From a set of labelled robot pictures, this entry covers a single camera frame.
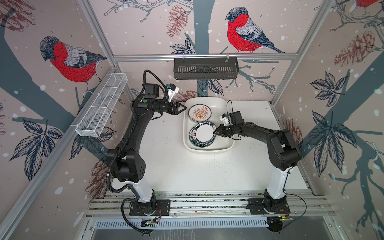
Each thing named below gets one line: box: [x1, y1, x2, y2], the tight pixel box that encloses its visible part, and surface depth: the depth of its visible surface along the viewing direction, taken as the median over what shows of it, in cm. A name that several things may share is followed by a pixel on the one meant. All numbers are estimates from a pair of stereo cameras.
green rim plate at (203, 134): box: [192, 121, 217, 145], surface depth 102 cm
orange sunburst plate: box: [188, 104, 212, 122], surface depth 114 cm
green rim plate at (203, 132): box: [192, 121, 217, 145], surface depth 102 cm
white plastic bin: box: [183, 96, 235, 154], surface depth 103 cm
